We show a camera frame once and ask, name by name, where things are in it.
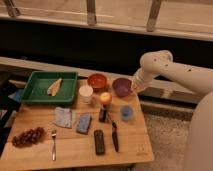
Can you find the orange bowl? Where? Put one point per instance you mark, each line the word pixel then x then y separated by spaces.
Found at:
pixel 97 81

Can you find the grey cloth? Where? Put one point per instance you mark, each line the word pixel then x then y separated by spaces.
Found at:
pixel 62 117

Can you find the small dark bottle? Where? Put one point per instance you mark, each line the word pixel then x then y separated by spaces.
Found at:
pixel 102 113

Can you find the white paper cup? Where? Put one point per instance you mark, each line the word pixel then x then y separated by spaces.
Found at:
pixel 86 92

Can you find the purple bowl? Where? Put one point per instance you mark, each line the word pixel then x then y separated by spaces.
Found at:
pixel 122 87

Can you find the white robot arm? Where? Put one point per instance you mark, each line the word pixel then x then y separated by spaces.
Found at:
pixel 199 148

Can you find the silver fork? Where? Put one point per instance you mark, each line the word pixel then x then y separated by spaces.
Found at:
pixel 53 134

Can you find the green plastic tray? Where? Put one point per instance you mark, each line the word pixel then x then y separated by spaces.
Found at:
pixel 35 92

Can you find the black remote control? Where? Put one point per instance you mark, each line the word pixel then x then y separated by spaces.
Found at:
pixel 99 142

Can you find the red yellow apple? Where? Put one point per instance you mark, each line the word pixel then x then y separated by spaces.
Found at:
pixel 105 98

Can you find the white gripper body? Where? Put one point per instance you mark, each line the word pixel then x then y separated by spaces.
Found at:
pixel 137 85

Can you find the bunch of red grapes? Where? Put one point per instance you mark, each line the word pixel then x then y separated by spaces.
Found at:
pixel 28 137

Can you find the blue plastic cup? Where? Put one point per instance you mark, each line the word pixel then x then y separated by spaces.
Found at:
pixel 126 113

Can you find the black handled knife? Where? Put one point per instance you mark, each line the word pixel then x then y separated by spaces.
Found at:
pixel 114 133

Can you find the blue sponge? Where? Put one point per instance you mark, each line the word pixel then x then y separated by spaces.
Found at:
pixel 83 124

